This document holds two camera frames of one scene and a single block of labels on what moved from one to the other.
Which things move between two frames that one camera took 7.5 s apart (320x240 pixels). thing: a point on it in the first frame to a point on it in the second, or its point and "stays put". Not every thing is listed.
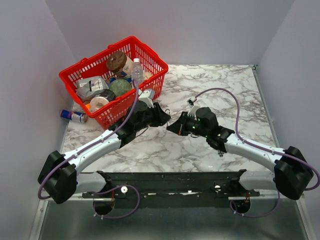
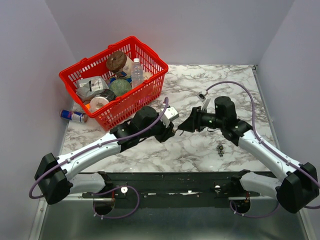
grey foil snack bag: (88, 87) stays put
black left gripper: (161, 118) to (167, 133)
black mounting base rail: (178, 190) stays put
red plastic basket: (115, 112) stays put
